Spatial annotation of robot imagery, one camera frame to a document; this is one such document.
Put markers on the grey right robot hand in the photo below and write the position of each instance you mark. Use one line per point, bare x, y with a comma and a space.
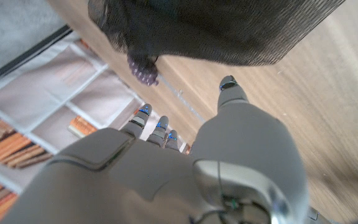
166, 180

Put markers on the black mesh netting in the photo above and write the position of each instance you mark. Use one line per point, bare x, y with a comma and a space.
213, 28

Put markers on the purple toy grape bunch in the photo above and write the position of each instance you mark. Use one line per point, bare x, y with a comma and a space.
143, 71

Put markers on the printed bookshelf backdrop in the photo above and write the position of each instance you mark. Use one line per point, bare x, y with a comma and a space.
57, 93

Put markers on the black backdrop stand pole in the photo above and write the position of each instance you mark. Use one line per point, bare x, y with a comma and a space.
23, 57

